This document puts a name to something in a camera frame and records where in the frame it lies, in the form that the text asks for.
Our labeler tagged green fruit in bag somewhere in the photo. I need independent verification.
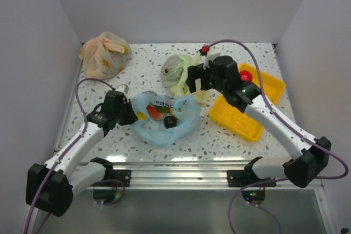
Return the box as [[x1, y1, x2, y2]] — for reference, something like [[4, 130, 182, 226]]
[[159, 107, 171, 114]]

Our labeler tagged light blue plastic bag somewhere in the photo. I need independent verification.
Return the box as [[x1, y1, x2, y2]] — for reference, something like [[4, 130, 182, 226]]
[[131, 91, 201, 147]]

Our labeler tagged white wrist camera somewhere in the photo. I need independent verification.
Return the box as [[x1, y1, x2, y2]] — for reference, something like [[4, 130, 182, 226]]
[[115, 84, 129, 95], [200, 45, 220, 70]]

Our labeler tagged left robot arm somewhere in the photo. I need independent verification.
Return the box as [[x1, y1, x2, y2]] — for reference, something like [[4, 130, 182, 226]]
[[26, 84, 137, 216]]

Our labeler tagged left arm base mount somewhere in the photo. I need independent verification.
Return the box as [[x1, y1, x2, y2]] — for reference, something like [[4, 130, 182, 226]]
[[89, 157, 132, 207]]

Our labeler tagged dark purple plum fruit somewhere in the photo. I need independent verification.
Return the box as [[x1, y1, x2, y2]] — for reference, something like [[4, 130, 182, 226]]
[[163, 115, 178, 129]]

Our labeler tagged orange plastic bag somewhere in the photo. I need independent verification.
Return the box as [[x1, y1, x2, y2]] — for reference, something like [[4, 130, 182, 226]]
[[78, 32, 132, 79]]

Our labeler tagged yellow plastic tray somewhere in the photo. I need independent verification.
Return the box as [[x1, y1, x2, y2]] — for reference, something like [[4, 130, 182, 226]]
[[209, 71, 286, 142]]

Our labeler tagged green avocado plastic bag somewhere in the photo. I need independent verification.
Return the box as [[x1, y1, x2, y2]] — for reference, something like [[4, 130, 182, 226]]
[[161, 53, 201, 97]]

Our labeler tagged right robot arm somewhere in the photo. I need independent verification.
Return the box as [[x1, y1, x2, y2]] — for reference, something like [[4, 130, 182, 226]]
[[186, 56, 331, 188]]

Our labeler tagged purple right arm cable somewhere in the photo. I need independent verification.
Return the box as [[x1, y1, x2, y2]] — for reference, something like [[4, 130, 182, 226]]
[[204, 39, 349, 234]]

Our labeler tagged aluminium table edge rail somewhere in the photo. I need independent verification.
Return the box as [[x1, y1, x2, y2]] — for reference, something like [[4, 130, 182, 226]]
[[64, 162, 326, 190]]

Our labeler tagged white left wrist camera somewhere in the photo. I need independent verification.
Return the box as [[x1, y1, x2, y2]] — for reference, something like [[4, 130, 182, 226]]
[[115, 84, 129, 95]]

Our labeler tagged red fruit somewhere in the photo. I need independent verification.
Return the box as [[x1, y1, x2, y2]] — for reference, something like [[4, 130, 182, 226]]
[[240, 70, 253, 82]]

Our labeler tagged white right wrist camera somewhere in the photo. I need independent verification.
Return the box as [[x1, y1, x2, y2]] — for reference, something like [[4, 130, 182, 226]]
[[200, 45, 220, 70]]

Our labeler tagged pink red peach slice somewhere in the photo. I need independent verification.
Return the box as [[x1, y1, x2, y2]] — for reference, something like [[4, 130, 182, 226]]
[[146, 105, 163, 121]]

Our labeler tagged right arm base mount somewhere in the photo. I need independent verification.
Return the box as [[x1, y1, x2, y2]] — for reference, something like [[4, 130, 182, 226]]
[[227, 157, 276, 205]]

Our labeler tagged small yellow fruit piece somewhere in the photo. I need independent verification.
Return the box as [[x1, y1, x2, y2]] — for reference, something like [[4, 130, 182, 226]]
[[137, 111, 147, 120]]

